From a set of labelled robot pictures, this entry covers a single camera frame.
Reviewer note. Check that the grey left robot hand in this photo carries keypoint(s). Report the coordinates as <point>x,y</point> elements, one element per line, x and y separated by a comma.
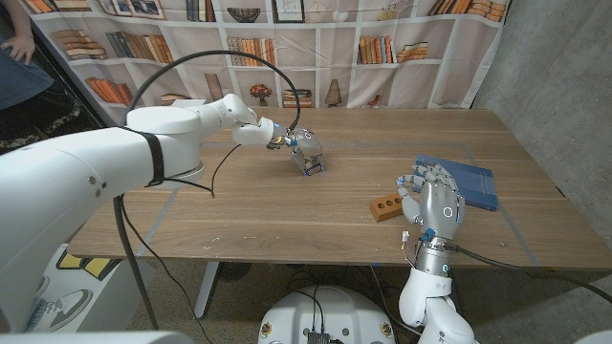
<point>308,145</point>

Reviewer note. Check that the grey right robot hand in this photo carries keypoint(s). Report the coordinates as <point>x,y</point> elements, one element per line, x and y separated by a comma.
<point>440,205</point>

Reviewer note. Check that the metal padlock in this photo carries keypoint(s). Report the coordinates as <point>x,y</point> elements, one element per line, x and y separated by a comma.
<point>314,170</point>

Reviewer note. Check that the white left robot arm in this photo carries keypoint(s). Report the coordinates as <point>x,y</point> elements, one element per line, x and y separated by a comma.
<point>72,181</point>

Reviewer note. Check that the brown block with holes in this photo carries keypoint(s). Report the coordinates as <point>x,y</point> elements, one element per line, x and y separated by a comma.
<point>382,208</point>

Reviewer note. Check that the blue book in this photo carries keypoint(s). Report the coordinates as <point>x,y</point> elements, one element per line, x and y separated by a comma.
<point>480,186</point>

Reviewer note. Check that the printed bookshelf backdrop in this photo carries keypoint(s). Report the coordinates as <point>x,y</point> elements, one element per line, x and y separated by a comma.
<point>421,81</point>

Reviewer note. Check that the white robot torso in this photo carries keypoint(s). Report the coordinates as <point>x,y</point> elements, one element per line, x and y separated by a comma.
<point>334,310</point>

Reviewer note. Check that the white table leg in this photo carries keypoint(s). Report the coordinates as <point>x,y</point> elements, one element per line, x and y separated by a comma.
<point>206,291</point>

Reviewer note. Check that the yellow black floor item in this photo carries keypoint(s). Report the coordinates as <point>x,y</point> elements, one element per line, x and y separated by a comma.
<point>102,267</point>

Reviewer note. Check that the person in dark shorts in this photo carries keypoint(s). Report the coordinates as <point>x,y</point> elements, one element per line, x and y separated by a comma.
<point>19,81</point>

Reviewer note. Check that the black metal post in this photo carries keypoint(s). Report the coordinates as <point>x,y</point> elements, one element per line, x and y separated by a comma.
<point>72,86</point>

